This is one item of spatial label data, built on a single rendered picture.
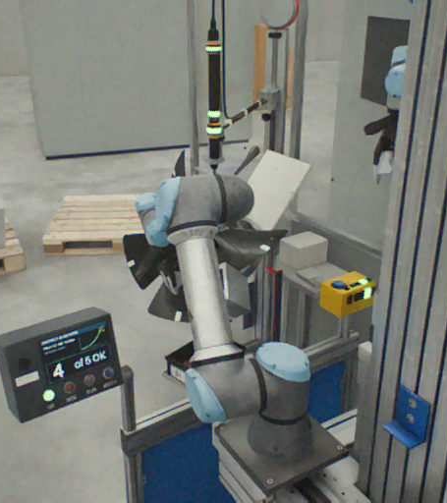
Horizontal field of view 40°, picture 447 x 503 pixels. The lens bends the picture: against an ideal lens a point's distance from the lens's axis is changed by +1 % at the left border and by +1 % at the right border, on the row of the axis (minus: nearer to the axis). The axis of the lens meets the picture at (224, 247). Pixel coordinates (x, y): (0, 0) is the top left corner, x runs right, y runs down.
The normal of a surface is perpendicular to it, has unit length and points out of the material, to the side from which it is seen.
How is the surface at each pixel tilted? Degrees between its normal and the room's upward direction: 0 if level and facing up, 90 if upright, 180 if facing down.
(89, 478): 0
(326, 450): 0
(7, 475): 0
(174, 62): 90
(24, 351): 75
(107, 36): 90
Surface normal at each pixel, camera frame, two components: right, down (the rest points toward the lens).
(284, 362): 0.12, -0.92
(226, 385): 0.20, -0.27
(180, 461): 0.57, 0.33
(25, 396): 0.55, 0.09
